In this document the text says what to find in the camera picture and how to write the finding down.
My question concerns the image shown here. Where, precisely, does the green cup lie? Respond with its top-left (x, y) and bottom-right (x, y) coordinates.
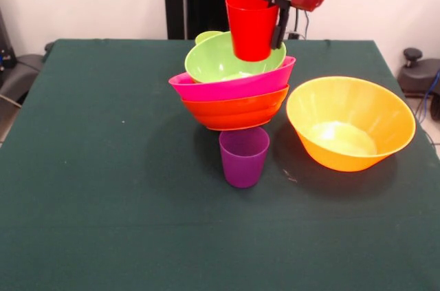
top-left (195, 30), bottom-right (224, 45)

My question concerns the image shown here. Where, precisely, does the green bowl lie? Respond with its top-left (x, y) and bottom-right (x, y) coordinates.
top-left (184, 31), bottom-right (287, 84)

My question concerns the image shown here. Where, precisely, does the large orange bowl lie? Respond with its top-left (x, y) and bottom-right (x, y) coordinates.
top-left (285, 76), bottom-right (417, 173)

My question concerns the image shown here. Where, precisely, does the dark green tablecloth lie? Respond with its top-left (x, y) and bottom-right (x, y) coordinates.
top-left (0, 39), bottom-right (440, 291)

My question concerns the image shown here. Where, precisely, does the purple cup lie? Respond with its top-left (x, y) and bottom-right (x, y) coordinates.
top-left (219, 127), bottom-right (271, 188)

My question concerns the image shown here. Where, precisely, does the red cup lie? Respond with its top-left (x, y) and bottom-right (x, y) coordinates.
top-left (225, 0), bottom-right (280, 63)

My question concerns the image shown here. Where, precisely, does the grey pedestal leg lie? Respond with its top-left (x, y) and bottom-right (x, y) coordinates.
top-left (0, 52), bottom-right (47, 106)
top-left (398, 47), bottom-right (440, 98)

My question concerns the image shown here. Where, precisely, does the large red-orange bowl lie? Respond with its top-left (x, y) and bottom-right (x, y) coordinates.
top-left (181, 84), bottom-right (290, 132)

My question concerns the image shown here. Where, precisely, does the black equipment box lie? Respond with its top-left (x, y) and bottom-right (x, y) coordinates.
top-left (0, 8), bottom-right (17, 72)

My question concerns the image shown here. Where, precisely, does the large pink bowl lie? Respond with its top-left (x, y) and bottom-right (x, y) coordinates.
top-left (168, 56), bottom-right (297, 103)

